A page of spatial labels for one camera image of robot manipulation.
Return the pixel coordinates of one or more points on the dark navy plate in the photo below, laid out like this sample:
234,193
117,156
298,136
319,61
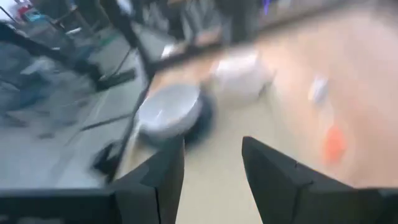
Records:
203,124

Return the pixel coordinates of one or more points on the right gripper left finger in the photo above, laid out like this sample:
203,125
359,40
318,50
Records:
155,186

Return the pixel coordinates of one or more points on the white ceramic mug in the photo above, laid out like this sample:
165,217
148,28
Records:
241,76

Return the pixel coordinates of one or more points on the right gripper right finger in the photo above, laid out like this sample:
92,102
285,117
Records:
286,193

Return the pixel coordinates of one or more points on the white ceramic bowl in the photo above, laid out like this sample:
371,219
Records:
169,110

